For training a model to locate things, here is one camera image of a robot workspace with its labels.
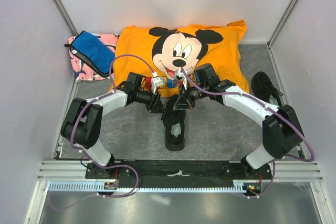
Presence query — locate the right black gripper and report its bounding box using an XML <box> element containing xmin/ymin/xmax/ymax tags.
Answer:
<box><xmin>173</xmin><ymin>81</ymin><xmax>208</xmax><ymax>110</ymax></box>

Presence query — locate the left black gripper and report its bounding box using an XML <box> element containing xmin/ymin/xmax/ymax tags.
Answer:
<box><xmin>135</xmin><ymin>87</ymin><xmax>167</xmax><ymax>115</ymax></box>

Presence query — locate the black shoe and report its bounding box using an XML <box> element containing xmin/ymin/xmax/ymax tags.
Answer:
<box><xmin>162</xmin><ymin>94</ymin><xmax>186</xmax><ymax>151</ymax></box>
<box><xmin>251</xmin><ymin>71</ymin><xmax>283</xmax><ymax>107</ymax></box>

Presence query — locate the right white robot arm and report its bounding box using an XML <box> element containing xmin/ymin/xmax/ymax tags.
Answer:
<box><xmin>174</xmin><ymin>63</ymin><xmax>304</xmax><ymax>179</ymax></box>

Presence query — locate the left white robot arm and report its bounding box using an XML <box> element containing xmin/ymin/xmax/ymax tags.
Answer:
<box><xmin>60</xmin><ymin>72</ymin><xmax>165</xmax><ymax>178</ymax></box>

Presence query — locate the orange Mickey Mouse pillow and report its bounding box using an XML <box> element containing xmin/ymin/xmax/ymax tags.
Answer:
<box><xmin>113</xmin><ymin>20</ymin><xmax>249</xmax><ymax>98</ymax></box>

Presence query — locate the pink patterned cloth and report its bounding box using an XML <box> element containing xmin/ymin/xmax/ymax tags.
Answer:
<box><xmin>67</xmin><ymin>33</ymin><xmax>120</xmax><ymax>82</ymax></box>

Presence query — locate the blue cloth pouch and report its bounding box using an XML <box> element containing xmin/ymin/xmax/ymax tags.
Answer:
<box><xmin>64</xmin><ymin>30</ymin><xmax>116</xmax><ymax>78</ymax></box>

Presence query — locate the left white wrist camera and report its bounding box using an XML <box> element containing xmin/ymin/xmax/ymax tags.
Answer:
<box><xmin>151</xmin><ymin>72</ymin><xmax>164</xmax><ymax>93</ymax></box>

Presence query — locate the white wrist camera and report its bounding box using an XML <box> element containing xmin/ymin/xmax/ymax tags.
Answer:
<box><xmin>151</xmin><ymin>72</ymin><xmax>164</xmax><ymax>93</ymax></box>
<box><xmin>174</xmin><ymin>69</ymin><xmax>188</xmax><ymax>90</ymax></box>

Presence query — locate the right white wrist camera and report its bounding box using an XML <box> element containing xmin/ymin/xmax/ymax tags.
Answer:
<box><xmin>174</xmin><ymin>69</ymin><xmax>188</xmax><ymax>90</ymax></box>

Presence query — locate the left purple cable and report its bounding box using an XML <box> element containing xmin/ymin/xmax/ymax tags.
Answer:
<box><xmin>47</xmin><ymin>54</ymin><xmax>158</xmax><ymax>210</ymax></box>

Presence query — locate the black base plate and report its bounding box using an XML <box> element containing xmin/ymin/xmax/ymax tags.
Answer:
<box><xmin>85</xmin><ymin>159</ymin><xmax>272</xmax><ymax>189</ymax></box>

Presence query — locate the slotted grey cable duct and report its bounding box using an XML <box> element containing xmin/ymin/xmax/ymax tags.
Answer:
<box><xmin>49</xmin><ymin>181</ymin><xmax>261</xmax><ymax>193</ymax></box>

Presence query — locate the aluminium rail at right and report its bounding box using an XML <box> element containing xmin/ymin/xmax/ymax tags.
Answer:
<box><xmin>275</xmin><ymin>161</ymin><xmax>323</xmax><ymax>183</ymax></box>

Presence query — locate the aluminium rail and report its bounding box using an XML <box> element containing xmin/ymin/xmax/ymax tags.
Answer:
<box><xmin>37</xmin><ymin>160</ymin><xmax>86</xmax><ymax>181</ymax></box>
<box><xmin>275</xmin><ymin>161</ymin><xmax>323</xmax><ymax>183</ymax></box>

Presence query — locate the aluminium rail at left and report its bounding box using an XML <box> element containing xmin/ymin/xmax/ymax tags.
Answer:
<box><xmin>37</xmin><ymin>160</ymin><xmax>86</xmax><ymax>181</ymax></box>

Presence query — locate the left aluminium frame post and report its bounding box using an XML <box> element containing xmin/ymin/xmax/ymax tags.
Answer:
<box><xmin>52</xmin><ymin>0</ymin><xmax>79</xmax><ymax>36</ymax></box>

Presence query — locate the aluminium frame post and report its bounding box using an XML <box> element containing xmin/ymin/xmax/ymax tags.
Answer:
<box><xmin>267</xmin><ymin>0</ymin><xmax>300</xmax><ymax>48</ymax></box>
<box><xmin>52</xmin><ymin>0</ymin><xmax>79</xmax><ymax>36</ymax></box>

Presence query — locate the right aluminium frame post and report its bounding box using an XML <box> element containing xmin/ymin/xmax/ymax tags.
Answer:
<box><xmin>267</xmin><ymin>0</ymin><xmax>300</xmax><ymax>48</ymax></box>

